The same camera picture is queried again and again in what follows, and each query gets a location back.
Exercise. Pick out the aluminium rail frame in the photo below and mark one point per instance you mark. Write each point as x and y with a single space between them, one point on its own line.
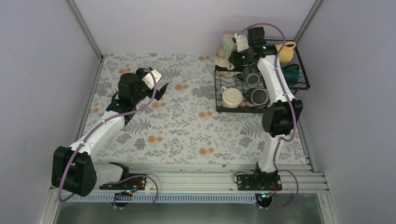
201 194

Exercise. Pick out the floral patterned table mat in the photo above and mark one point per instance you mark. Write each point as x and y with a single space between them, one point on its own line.
183 126

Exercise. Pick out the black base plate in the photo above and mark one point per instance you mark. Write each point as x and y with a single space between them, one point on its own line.
265 182
137 182

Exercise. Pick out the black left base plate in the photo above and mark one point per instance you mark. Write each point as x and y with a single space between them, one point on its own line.
137 182

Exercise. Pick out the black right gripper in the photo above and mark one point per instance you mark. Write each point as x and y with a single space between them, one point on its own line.
235 62

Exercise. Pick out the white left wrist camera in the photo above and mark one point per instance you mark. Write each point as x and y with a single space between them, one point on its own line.
148 79

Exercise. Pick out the tall floral cream mug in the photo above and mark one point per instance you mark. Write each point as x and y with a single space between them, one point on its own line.
224 51

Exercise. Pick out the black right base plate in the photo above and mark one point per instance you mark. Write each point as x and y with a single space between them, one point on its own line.
265 182

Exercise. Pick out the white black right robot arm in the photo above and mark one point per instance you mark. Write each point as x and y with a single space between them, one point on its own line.
280 117

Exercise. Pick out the yellow mug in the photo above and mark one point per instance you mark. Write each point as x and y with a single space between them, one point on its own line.
286 53

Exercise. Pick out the short cream mug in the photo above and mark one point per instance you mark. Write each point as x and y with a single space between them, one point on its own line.
231 97

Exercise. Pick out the dark grey mug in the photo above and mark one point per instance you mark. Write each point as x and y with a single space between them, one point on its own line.
249 75

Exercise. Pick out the teal green mug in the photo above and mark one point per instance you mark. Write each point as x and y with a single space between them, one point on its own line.
291 73

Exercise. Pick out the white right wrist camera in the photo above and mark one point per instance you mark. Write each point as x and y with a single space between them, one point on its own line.
241 42

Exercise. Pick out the matte black mug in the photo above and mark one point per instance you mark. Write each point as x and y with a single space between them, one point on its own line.
256 96

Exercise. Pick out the black wire dish rack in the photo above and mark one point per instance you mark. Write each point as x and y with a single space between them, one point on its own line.
227 78

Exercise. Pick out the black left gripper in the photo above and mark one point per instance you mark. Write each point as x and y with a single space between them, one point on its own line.
159 94

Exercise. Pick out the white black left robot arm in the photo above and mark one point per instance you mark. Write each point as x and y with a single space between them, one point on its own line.
73 168

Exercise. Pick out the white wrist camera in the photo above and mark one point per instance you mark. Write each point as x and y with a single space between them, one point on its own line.
148 79
241 42

